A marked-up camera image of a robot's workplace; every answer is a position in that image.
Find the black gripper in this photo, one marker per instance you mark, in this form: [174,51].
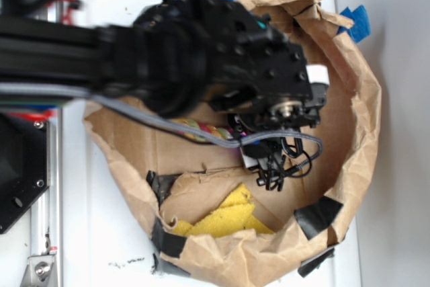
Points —
[256,72]

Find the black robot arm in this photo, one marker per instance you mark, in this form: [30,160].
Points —
[175,56]

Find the blue tape strip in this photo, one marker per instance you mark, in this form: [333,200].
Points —
[361,28]

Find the brown paper bag basket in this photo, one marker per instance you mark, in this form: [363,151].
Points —
[164,179]

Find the yellow cloth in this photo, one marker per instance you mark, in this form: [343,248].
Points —
[234,214]

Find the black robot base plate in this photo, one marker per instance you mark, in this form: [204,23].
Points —
[24,167]

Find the aluminium rail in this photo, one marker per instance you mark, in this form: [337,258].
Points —
[43,237]

